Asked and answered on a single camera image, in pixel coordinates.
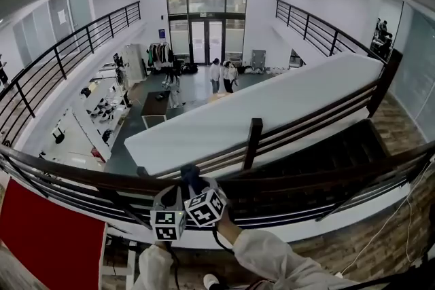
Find white lockers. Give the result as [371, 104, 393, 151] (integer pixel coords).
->
[120, 43, 147, 82]

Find black metal balcony railing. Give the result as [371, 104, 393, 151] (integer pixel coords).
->
[0, 0, 142, 147]
[275, 0, 388, 64]

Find red covered table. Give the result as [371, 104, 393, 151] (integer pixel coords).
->
[0, 178, 139, 290]

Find white cable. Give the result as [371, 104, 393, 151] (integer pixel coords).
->
[405, 200, 415, 263]
[339, 159, 434, 278]

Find dark wooden railing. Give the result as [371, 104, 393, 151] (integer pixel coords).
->
[0, 144, 435, 230]

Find dark brown counter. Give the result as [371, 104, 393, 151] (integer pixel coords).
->
[141, 90, 170, 129]

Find person's white shoe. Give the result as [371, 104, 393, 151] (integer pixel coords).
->
[203, 273, 220, 290]

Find person's right forearm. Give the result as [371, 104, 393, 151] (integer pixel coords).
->
[215, 213, 361, 290]

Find black round stool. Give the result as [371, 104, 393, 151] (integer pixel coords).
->
[50, 127, 66, 145]

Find grey metal cabinet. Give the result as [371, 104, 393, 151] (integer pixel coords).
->
[251, 49, 266, 71]

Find person's left forearm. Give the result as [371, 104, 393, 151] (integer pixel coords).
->
[134, 242, 174, 290]

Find dark blue cloth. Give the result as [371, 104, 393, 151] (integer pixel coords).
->
[179, 163, 211, 196]

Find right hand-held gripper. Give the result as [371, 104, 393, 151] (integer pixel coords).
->
[183, 178, 228, 228]

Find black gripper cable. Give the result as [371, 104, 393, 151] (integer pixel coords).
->
[166, 240, 181, 290]
[212, 227, 235, 253]

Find round wooden table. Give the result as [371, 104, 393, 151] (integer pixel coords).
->
[207, 91, 235, 103]

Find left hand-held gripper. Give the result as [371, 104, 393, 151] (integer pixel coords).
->
[150, 185, 188, 242]

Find dark wooden staircase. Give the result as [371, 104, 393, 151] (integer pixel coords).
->
[237, 118, 392, 181]

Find glass entrance doors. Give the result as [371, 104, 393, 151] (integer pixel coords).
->
[165, 0, 249, 66]

